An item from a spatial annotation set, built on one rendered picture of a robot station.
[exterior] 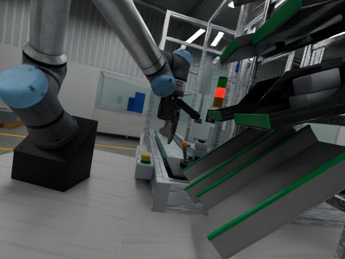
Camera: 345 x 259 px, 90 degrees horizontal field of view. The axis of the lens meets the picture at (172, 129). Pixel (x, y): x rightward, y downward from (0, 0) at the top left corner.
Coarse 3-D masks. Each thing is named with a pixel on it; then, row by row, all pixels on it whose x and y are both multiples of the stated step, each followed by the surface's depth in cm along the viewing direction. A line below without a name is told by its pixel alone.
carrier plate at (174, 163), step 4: (168, 160) 78; (172, 160) 79; (176, 160) 80; (180, 160) 81; (168, 164) 72; (172, 164) 73; (176, 164) 74; (168, 168) 71; (172, 168) 68; (176, 168) 69; (180, 168) 70; (172, 172) 63; (176, 172) 64; (180, 172) 65; (172, 176) 61; (176, 176) 61; (180, 176) 61; (184, 176) 62
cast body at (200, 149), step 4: (200, 140) 72; (204, 140) 73; (196, 144) 73; (200, 144) 71; (204, 144) 71; (192, 148) 73; (196, 148) 72; (200, 148) 71; (204, 148) 71; (192, 152) 72; (196, 152) 71; (200, 152) 71; (204, 152) 72; (196, 156) 71; (200, 156) 72
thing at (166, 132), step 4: (168, 124) 68; (172, 124) 67; (164, 128) 68; (168, 128) 68; (160, 132) 68; (164, 132) 68; (168, 132) 68; (168, 136) 69; (172, 136) 68; (168, 140) 70
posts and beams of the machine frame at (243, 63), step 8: (248, 24) 154; (256, 24) 147; (248, 32) 151; (320, 56) 144; (240, 64) 156; (312, 64) 147; (240, 72) 153; (240, 80) 154; (240, 88) 155; (232, 104) 157; (232, 120) 158; (296, 128) 151; (224, 136) 162
